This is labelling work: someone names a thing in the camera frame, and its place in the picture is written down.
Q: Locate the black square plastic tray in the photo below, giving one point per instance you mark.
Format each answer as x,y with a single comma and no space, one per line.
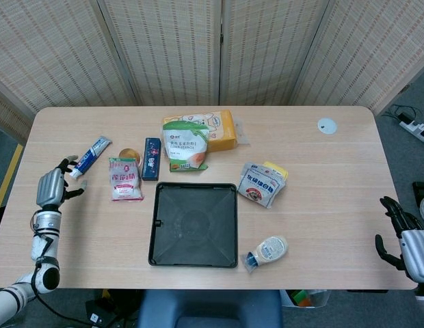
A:
193,225

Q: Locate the dark blue carton box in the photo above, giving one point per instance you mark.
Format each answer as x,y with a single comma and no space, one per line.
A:
151,159

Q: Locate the yellow orange wrapped package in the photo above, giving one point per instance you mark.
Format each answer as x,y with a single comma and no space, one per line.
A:
224,131

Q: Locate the blue chair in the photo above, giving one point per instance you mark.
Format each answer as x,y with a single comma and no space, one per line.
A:
208,307

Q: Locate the box with green orange items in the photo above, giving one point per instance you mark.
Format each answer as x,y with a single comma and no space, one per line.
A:
302,297

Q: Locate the white castor sugar bag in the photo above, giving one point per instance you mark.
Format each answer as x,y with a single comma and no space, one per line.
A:
260,186

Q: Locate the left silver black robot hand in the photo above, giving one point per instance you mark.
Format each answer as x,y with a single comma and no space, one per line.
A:
49,188

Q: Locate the black flat object beside table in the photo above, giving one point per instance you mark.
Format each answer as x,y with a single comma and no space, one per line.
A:
420,189

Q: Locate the woven folding screen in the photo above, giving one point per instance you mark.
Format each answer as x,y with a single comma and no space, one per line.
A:
164,51

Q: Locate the blue white toothpaste tube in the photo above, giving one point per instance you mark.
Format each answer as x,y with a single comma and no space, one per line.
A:
90,156

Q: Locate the cream squeeze bottle blue cap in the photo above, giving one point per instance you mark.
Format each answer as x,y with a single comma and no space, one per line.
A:
270,251

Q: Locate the black device under table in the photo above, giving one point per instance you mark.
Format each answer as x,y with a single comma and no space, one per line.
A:
102,312

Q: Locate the pink white snack pouch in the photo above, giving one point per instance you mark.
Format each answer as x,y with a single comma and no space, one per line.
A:
124,181

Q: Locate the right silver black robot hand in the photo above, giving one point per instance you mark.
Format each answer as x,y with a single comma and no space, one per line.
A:
415,246

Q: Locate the green white corn starch bag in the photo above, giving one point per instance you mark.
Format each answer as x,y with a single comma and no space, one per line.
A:
186,145

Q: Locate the yellow flat packet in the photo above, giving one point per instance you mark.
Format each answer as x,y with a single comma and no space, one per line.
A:
278,169

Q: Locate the white power strip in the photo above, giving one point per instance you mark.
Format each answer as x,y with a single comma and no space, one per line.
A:
415,128

